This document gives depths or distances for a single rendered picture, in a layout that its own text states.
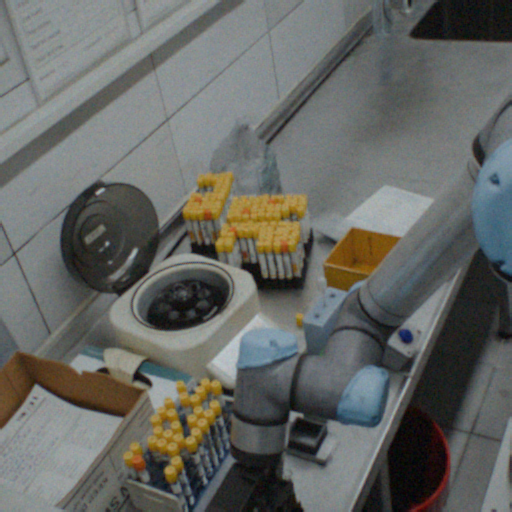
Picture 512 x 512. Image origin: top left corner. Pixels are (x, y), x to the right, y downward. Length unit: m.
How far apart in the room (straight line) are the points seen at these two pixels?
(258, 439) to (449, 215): 0.37
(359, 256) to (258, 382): 0.69
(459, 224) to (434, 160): 1.09
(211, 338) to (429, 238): 0.57
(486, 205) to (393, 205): 1.11
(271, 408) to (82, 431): 0.46
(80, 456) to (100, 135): 0.64
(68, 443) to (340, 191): 0.92
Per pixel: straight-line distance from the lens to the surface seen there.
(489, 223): 0.65
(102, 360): 1.41
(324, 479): 1.22
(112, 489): 1.21
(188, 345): 1.31
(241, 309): 1.37
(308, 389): 0.92
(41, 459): 1.30
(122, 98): 1.60
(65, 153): 1.48
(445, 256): 0.88
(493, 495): 1.17
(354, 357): 0.94
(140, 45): 1.59
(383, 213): 1.72
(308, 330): 1.34
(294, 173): 1.94
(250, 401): 0.95
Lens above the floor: 1.86
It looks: 37 degrees down
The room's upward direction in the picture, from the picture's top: 11 degrees counter-clockwise
